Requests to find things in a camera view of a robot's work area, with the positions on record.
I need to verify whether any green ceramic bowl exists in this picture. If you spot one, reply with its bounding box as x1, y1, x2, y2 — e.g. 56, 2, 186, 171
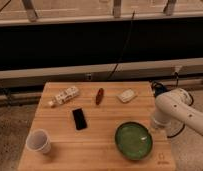
115, 122, 153, 161

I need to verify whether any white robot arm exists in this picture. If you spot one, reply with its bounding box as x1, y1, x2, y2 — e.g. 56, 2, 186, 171
151, 88, 203, 136

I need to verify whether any blue object on floor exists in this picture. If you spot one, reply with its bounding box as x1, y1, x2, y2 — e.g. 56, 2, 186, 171
151, 82, 167, 97

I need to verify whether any dark red oblong object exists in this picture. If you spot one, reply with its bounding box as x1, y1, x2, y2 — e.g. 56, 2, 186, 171
96, 88, 104, 105

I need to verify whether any black smartphone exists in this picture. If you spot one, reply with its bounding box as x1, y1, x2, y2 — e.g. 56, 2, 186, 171
72, 108, 87, 130

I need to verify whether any white paper cup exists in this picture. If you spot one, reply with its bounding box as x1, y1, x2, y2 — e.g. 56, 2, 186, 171
26, 129, 51, 154

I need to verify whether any black hanging cable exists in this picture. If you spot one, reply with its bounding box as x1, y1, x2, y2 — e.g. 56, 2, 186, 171
106, 9, 136, 81

